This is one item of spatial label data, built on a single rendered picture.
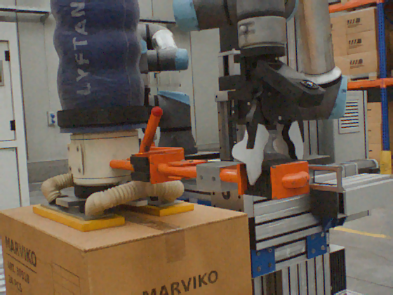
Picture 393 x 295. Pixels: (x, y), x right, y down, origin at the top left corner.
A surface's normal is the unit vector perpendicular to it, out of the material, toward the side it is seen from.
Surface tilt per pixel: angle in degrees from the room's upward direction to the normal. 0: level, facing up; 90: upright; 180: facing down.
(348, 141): 90
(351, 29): 86
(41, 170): 90
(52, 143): 90
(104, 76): 74
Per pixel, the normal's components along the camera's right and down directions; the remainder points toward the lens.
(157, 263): 0.59, 0.01
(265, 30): 0.07, 0.05
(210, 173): -0.81, 0.08
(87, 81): -0.02, -0.20
